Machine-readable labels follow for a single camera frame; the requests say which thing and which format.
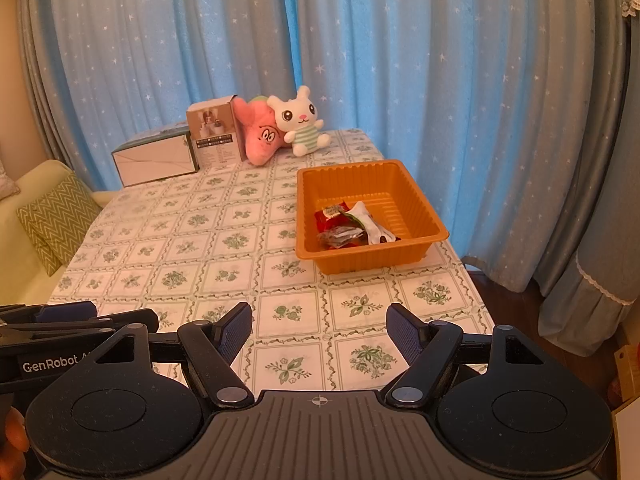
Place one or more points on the green plush toy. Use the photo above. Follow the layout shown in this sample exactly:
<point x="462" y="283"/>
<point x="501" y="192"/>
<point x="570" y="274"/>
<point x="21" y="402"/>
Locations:
<point x="259" y="98"/>

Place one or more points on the blue star curtain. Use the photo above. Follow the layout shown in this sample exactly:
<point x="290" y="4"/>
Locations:
<point x="400" y="60"/>

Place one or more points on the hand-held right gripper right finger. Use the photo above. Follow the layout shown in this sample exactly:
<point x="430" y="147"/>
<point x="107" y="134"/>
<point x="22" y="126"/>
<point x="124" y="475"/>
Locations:
<point x="405" y="332"/>

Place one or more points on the floral checked tablecloth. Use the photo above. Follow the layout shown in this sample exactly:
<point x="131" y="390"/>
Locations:
<point x="225" y="260"/>

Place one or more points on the white board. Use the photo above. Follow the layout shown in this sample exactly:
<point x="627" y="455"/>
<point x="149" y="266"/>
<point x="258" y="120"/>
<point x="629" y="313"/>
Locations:
<point x="629" y="440"/>

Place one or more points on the pale yellow sofa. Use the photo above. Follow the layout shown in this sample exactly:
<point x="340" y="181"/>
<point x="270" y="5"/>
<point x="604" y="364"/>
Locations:
<point x="20" y="260"/>

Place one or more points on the pink star plush toy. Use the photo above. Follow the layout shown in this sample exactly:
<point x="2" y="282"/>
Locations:
<point x="260" y="140"/>

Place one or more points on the orange plastic tray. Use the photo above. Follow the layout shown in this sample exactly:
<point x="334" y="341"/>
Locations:
<point x="350" y="180"/>

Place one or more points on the clear packet dark snack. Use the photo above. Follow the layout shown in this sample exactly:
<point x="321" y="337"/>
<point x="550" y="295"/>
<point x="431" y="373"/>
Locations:
<point x="345" y="236"/>

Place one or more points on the flat white teal box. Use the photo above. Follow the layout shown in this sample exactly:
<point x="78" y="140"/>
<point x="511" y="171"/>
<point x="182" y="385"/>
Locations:
<point x="150" y="160"/>

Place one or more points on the beige patterned cushion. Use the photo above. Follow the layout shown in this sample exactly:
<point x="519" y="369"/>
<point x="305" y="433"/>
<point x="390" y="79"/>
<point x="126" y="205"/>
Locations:
<point x="6" y="185"/>

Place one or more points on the light wooden object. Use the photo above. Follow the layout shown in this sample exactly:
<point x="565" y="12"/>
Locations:
<point x="627" y="370"/>

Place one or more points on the large red snack packet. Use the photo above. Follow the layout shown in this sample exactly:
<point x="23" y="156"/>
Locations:
<point x="330" y="217"/>

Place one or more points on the green chevron cushion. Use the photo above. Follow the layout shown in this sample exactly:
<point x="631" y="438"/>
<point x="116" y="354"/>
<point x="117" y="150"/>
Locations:
<point x="55" y="220"/>

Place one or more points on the tall printed cardboard box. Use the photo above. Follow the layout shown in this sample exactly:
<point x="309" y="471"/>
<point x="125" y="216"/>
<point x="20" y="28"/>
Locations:
<point x="215" y="145"/>

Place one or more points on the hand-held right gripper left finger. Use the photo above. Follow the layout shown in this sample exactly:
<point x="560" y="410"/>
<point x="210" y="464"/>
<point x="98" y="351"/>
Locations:
<point x="235" y="330"/>

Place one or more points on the white rabbit plush toy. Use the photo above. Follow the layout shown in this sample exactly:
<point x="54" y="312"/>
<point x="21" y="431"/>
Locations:
<point x="297" y="112"/>

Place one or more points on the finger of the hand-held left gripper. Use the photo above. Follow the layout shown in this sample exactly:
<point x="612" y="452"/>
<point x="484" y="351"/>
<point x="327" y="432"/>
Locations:
<point x="140" y="319"/>
<point x="65" y="312"/>

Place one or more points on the person's left hand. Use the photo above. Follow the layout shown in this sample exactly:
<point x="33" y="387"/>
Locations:
<point x="12" y="435"/>

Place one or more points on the green white snack packet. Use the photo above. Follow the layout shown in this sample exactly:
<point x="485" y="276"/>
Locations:
<point x="372" y="225"/>

